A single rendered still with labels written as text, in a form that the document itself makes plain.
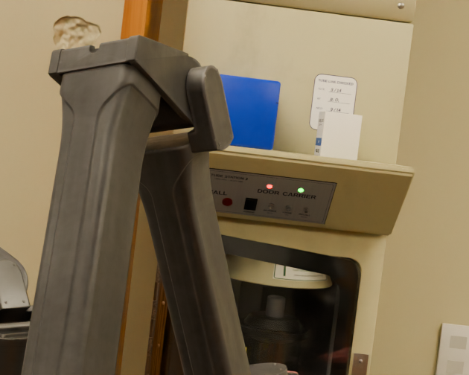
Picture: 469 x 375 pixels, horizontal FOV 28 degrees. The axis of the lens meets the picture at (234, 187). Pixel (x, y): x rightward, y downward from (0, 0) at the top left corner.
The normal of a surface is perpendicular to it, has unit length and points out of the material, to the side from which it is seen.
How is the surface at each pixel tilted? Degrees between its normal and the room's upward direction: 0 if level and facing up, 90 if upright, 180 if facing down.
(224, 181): 135
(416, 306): 90
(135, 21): 90
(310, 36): 90
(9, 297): 56
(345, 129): 90
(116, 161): 76
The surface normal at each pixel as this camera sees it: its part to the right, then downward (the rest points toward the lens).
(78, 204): -0.39, -0.40
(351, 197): -0.05, 0.74
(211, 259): 0.90, -0.07
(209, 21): 0.05, 0.06
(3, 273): 0.66, -0.46
